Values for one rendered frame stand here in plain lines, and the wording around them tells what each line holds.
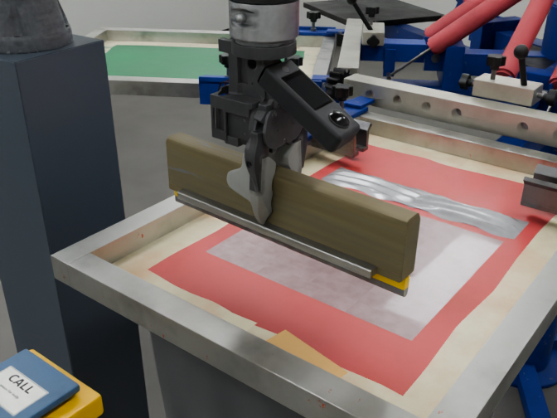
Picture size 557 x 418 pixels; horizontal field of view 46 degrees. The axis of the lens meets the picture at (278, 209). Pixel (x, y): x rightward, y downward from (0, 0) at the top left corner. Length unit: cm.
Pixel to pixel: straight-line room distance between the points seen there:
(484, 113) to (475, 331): 63
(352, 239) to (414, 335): 17
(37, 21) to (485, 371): 83
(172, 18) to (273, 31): 525
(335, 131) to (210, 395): 47
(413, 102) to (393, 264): 78
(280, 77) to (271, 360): 30
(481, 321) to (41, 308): 82
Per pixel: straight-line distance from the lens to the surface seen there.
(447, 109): 141
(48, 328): 136
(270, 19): 70
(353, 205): 71
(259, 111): 72
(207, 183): 84
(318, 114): 70
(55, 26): 116
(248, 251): 98
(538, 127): 136
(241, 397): 94
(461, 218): 110
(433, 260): 99
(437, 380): 78
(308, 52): 209
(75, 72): 117
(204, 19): 622
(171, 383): 106
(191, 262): 97
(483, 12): 180
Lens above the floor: 146
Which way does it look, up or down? 27 degrees down
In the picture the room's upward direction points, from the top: straight up
